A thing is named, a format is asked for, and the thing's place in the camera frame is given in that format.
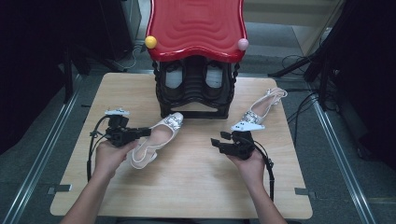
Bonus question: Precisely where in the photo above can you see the person's right hand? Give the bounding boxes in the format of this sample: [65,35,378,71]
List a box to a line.
[225,148,266,191]

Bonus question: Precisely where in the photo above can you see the black leather shoe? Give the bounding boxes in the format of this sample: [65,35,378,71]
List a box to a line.
[162,59,187,101]
[201,59,228,100]

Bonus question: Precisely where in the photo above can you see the grey table clip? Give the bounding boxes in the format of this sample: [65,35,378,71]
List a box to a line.
[293,187,318,200]
[47,184,73,196]

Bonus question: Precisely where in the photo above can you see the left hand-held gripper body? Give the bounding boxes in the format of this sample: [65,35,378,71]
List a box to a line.
[104,107,140,148]

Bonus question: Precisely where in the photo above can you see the black stand pole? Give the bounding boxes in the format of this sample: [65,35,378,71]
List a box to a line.
[62,46,77,105]

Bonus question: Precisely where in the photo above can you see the left hand-held gripper cable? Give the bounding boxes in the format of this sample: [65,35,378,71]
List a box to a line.
[86,114,110,183]

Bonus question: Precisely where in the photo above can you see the black curtain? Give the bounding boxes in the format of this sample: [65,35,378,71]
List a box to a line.
[0,0,134,155]
[320,0,396,171]

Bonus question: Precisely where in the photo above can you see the right hand-held gripper cable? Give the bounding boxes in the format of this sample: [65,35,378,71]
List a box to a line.
[253,140,276,203]

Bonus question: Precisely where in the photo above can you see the white slingback shoe crystal buckle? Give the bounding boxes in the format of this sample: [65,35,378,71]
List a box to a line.
[130,111,185,171]
[241,87,289,126]

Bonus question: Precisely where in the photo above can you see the person's left hand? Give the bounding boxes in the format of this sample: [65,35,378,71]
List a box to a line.
[92,139,140,182]

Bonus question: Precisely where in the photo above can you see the metal floor rail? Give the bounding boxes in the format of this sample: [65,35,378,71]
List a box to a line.
[1,77,82,224]
[310,97,377,224]

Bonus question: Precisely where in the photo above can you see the white floor cable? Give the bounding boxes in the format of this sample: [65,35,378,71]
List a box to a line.
[116,46,143,72]

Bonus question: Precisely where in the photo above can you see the hand-held gripper cable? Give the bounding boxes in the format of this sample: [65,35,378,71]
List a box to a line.
[253,140,276,203]
[86,114,110,183]

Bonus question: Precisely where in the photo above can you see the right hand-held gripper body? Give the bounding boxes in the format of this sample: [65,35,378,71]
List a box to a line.
[218,120,266,161]

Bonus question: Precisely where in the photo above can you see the black floor cables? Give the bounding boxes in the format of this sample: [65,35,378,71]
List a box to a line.
[281,54,323,138]

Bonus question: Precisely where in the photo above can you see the red and black shoe rack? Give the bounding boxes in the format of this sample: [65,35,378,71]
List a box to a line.
[144,0,250,120]

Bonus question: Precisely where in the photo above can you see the black tripod stand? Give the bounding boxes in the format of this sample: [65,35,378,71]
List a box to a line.
[267,50,332,111]

